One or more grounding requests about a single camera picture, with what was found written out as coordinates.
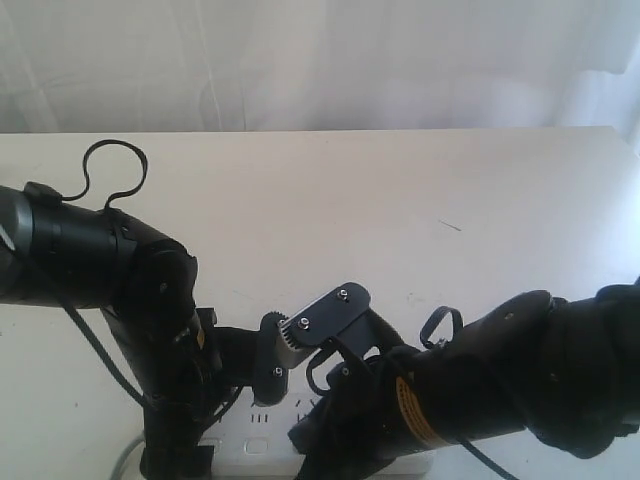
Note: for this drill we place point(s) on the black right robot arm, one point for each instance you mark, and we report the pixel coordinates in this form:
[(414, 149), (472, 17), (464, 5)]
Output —
[(568, 371)]

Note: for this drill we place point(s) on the white curtain backdrop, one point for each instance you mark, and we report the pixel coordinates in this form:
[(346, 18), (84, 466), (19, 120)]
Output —
[(119, 66)]

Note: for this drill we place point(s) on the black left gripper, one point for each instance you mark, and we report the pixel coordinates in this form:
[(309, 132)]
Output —
[(189, 371)]

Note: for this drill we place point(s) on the white five-outlet power strip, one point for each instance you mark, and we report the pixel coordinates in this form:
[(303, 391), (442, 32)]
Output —
[(251, 442)]

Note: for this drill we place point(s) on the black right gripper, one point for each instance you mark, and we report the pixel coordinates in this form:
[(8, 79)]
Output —
[(370, 419)]

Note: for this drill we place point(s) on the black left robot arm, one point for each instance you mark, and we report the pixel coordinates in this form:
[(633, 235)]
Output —
[(129, 290)]

